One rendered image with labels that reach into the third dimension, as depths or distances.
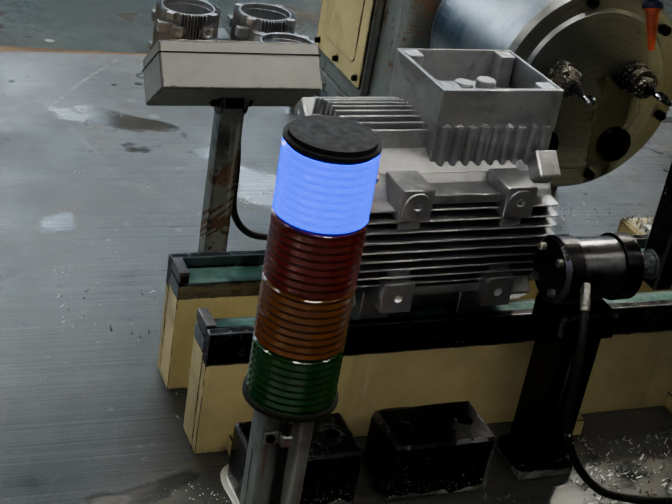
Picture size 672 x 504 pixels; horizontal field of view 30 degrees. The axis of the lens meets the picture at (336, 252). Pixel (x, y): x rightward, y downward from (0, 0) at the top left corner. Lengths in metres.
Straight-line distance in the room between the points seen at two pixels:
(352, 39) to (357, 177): 0.99
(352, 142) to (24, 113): 1.09
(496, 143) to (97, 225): 0.57
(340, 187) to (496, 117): 0.39
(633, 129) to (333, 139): 0.83
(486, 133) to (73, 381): 0.46
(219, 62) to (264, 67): 0.05
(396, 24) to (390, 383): 0.60
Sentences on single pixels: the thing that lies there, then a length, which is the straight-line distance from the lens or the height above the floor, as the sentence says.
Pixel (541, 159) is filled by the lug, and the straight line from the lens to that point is 1.13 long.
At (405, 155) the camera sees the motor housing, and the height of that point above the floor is 1.08.
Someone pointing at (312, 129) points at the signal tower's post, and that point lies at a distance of 0.75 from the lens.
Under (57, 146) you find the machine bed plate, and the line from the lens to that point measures 1.70.
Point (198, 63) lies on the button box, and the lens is 1.26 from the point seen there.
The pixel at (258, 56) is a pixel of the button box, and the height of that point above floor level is 1.07.
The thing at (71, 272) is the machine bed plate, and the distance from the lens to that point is 1.40.
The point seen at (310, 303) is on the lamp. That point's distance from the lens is 0.76.
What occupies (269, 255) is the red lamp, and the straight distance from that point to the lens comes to 0.77.
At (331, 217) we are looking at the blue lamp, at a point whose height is 1.18.
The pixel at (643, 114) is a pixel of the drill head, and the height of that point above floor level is 1.01.
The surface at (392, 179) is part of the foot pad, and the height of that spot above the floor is 1.07.
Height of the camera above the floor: 1.50
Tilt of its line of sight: 28 degrees down
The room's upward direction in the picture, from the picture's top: 10 degrees clockwise
